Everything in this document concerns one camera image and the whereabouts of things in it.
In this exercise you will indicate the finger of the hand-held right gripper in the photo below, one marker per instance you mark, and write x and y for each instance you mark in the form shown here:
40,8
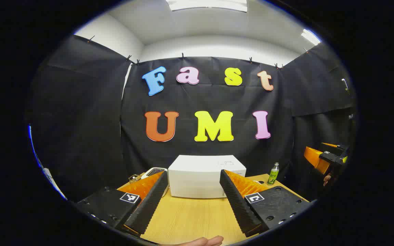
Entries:
316,159
335,147

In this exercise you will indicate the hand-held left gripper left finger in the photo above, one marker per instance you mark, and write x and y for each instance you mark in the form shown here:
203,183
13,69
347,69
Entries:
150,201

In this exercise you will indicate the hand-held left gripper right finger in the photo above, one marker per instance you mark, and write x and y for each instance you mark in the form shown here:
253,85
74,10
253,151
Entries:
239,205

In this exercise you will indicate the white microwave oven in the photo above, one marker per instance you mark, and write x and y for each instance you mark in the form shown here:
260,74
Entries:
200,174

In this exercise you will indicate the small glass jar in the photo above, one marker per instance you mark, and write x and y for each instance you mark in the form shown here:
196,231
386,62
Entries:
134,178

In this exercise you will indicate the cream toaster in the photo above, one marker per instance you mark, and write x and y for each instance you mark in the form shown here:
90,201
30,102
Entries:
152,171

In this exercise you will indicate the green label drink bottle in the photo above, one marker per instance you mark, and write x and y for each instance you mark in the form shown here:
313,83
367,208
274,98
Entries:
273,176

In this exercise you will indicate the ceiling light panel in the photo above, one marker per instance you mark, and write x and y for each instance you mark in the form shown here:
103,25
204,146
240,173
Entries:
310,37
207,4

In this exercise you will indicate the white wall fixture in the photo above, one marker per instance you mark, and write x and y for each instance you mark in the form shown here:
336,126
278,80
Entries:
345,84

